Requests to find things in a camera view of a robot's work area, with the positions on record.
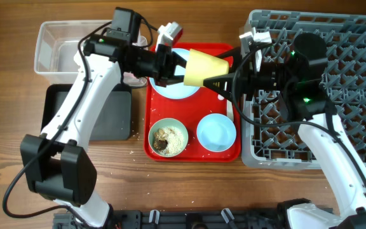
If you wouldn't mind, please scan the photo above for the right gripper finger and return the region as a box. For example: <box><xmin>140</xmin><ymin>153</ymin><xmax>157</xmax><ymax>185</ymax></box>
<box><xmin>217</xmin><ymin>46</ymin><xmax>241</xmax><ymax>59</ymax></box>
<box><xmin>203</xmin><ymin>73</ymin><xmax>243</xmax><ymax>102</ymax></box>

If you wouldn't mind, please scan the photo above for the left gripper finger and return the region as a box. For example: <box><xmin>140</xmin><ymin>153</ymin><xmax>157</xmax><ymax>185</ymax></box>
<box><xmin>164</xmin><ymin>75</ymin><xmax>184</xmax><ymax>85</ymax></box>
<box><xmin>170</xmin><ymin>51</ymin><xmax>187</xmax><ymax>67</ymax></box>

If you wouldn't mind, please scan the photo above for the light blue plate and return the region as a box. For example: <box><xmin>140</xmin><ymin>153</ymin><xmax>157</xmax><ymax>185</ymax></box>
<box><xmin>149</xmin><ymin>48</ymin><xmax>200</xmax><ymax>100</ymax></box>

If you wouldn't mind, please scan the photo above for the yellow plastic cup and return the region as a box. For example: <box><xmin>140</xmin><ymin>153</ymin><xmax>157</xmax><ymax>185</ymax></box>
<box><xmin>183</xmin><ymin>49</ymin><xmax>229</xmax><ymax>87</ymax></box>

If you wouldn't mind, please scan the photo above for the white plastic fork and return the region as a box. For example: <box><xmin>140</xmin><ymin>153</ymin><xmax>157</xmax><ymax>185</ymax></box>
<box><xmin>226</xmin><ymin>101</ymin><xmax>234</xmax><ymax>121</ymax></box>

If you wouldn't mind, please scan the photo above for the light blue bowl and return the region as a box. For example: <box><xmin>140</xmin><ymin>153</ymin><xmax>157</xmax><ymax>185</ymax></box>
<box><xmin>196</xmin><ymin>113</ymin><xmax>236</xmax><ymax>153</ymax></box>

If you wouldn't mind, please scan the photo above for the green bowl with food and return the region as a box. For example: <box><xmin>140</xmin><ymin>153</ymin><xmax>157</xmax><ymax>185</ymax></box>
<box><xmin>147</xmin><ymin>118</ymin><xmax>189</xmax><ymax>158</ymax></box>

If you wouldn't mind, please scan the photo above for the white napkin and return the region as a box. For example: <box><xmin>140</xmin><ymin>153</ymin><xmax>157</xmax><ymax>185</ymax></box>
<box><xmin>73</xmin><ymin>52</ymin><xmax>83</xmax><ymax>69</ymax></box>

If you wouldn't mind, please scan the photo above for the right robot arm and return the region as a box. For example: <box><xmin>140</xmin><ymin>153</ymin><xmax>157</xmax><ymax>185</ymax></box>
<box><xmin>203</xmin><ymin>33</ymin><xmax>366</xmax><ymax>228</ymax></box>

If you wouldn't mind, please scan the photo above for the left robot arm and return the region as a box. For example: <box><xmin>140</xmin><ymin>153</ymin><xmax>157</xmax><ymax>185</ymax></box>
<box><xmin>20</xmin><ymin>8</ymin><xmax>186</xmax><ymax>228</ymax></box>

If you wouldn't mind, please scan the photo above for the grey dishwasher rack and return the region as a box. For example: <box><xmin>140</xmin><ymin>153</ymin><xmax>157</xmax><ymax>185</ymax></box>
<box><xmin>241</xmin><ymin>10</ymin><xmax>366</xmax><ymax>170</ymax></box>

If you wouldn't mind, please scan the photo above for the clear plastic waste bin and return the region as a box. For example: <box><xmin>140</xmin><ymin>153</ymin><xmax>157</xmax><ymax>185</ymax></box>
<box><xmin>34</xmin><ymin>20</ymin><xmax>149</xmax><ymax>88</ymax></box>

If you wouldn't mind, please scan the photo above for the black plastic tray bin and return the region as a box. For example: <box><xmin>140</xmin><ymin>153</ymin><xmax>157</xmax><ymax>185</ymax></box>
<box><xmin>41</xmin><ymin>84</ymin><xmax>132</xmax><ymax>141</ymax></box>

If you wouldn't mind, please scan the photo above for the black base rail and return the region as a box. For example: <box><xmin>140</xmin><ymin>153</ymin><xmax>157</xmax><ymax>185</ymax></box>
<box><xmin>52</xmin><ymin>208</ymin><xmax>335</xmax><ymax>229</ymax></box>

